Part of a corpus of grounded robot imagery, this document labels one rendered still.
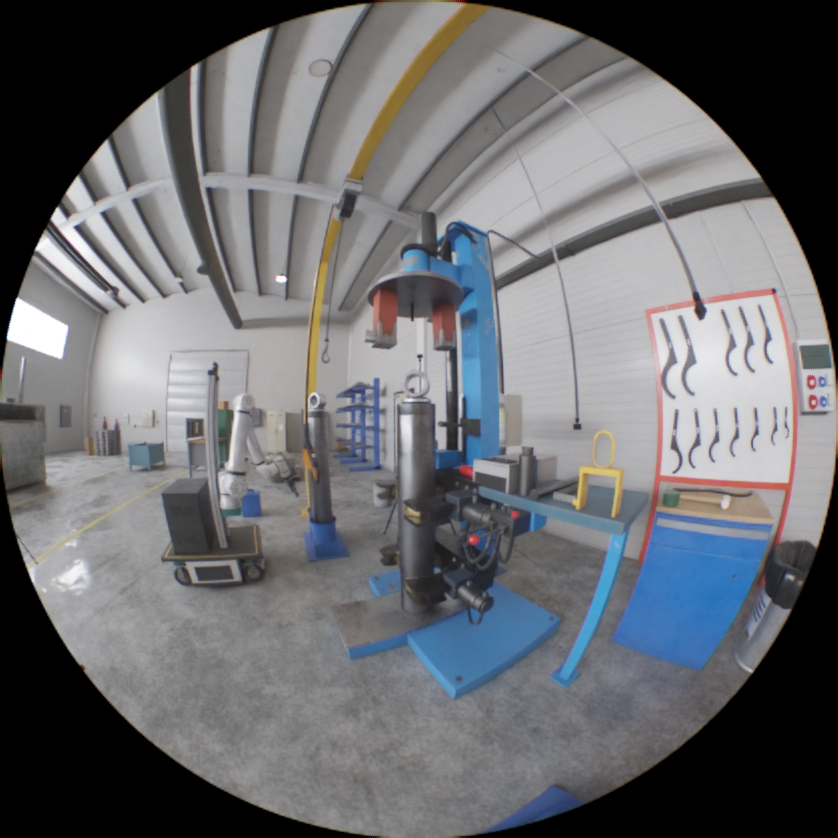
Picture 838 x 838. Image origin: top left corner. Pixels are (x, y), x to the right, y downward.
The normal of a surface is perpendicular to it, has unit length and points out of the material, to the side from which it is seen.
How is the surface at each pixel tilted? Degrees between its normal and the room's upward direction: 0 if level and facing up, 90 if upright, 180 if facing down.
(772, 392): 90
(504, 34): 173
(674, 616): 90
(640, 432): 90
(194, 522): 90
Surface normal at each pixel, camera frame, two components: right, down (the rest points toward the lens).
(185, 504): 0.59, -0.01
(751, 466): -0.88, 0.00
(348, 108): -0.10, 0.99
